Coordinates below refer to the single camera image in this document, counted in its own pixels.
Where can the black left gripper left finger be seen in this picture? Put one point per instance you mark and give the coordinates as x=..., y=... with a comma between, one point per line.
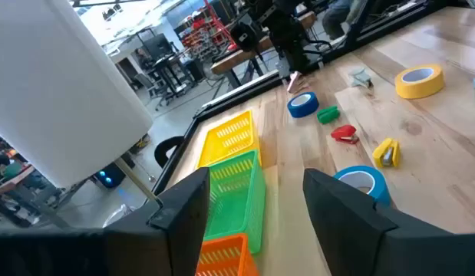
x=183, y=214

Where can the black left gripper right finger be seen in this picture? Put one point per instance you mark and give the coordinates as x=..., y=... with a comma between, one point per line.
x=348, y=230

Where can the pale pink staple remover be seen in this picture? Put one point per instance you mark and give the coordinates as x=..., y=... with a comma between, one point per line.
x=294, y=82

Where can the light blue tape roll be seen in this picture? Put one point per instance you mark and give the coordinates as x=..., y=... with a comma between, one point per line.
x=377, y=180

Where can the dark blue tape roll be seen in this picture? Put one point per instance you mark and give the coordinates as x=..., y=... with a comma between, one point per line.
x=304, y=111

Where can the grey staple remover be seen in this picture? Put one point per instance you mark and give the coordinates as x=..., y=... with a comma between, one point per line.
x=360, y=77

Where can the green stapler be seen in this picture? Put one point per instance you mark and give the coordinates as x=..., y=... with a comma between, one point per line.
x=328, y=115

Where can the yellow stapler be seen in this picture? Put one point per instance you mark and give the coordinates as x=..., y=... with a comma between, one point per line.
x=381, y=151

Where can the yellow plastic basket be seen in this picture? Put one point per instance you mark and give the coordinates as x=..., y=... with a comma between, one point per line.
x=229, y=138

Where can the red stapler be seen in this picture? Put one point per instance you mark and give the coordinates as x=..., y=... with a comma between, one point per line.
x=344, y=133

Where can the yellow tape roll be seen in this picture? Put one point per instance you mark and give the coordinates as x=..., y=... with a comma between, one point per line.
x=417, y=90

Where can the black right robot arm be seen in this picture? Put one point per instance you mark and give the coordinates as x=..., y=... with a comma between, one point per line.
x=287, y=11

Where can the person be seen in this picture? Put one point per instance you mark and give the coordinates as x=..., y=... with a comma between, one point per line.
x=142, y=57
x=337, y=19

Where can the green plastic basket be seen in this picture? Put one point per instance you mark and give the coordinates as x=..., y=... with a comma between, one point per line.
x=237, y=199

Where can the orange plastic basket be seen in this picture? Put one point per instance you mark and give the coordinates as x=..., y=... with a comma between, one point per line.
x=221, y=257

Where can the clear plastic bag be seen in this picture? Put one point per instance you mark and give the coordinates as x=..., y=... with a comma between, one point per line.
x=120, y=214

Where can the black box with blue lights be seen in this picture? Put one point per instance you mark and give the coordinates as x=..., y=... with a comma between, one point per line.
x=110, y=176

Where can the yellow black floor object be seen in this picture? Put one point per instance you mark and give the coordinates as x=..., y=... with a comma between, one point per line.
x=141, y=143

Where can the red storage shelving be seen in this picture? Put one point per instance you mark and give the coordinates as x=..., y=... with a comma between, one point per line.
x=198, y=36

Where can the black office desk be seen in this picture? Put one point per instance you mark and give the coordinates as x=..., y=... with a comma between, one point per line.
x=168, y=65

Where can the black computer monitor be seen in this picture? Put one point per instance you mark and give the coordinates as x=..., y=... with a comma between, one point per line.
x=156, y=46

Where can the grey office chair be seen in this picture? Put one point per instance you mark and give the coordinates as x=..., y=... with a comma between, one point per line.
x=147, y=82

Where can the white cylinder table lamp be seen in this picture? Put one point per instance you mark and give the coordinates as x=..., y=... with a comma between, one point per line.
x=60, y=96

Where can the cluttered workbench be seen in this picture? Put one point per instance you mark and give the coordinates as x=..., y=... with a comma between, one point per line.
x=14, y=180

